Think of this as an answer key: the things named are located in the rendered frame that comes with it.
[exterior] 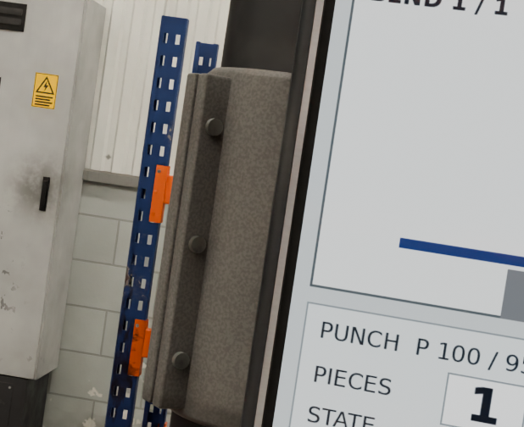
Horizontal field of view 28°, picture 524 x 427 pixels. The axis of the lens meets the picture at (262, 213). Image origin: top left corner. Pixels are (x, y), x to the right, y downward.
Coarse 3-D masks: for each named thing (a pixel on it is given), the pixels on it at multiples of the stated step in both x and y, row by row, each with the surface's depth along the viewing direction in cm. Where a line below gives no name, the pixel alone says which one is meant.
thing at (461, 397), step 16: (448, 384) 42; (464, 384) 42; (480, 384) 42; (496, 384) 42; (512, 384) 42; (448, 400) 42; (464, 400) 42; (480, 400) 42; (496, 400) 42; (512, 400) 42; (448, 416) 42; (464, 416) 42; (480, 416) 42; (496, 416) 42; (512, 416) 42
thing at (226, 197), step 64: (256, 0) 56; (256, 64) 56; (192, 128) 56; (256, 128) 55; (192, 192) 55; (256, 192) 55; (192, 256) 56; (256, 256) 55; (192, 320) 56; (192, 384) 56
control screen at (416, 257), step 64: (384, 0) 42; (448, 0) 42; (512, 0) 41; (384, 64) 42; (448, 64) 42; (512, 64) 41; (320, 128) 43; (384, 128) 42; (448, 128) 42; (512, 128) 41; (320, 192) 43; (384, 192) 42; (448, 192) 42; (512, 192) 41; (320, 256) 43; (384, 256) 43; (448, 256) 42; (512, 256) 42; (320, 320) 43; (384, 320) 43; (448, 320) 42; (512, 320) 42; (320, 384) 43; (384, 384) 43
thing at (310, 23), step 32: (320, 0) 42; (320, 32) 43; (320, 64) 43; (288, 96) 44; (320, 96) 43; (288, 128) 43; (288, 160) 43; (288, 192) 43; (288, 224) 43; (288, 256) 43; (288, 288) 43; (256, 320) 44; (256, 352) 44; (256, 384) 44; (256, 416) 43
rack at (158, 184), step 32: (160, 32) 236; (160, 64) 238; (160, 96) 236; (160, 128) 237; (160, 160) 237; (160, 192) 237; (160, 224) 240; (128, 256) 239; (128, 288) 239; (128, 320) 239; (128, 352) 239; (128, 384) 240; (128, 416) 240; (160, 416) 287
